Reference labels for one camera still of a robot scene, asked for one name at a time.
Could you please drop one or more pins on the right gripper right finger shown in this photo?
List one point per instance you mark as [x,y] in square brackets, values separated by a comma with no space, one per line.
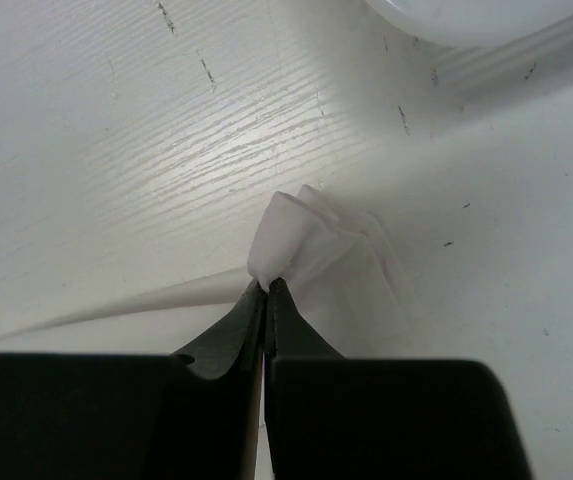
[330,417]

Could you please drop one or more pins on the green and white t shirt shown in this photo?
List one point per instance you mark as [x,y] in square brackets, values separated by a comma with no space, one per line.
[338,265]

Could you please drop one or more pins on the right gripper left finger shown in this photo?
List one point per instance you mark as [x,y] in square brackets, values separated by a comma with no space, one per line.
[190,414]

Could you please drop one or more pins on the white plastic basket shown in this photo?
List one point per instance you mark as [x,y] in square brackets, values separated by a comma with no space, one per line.
[472,23]

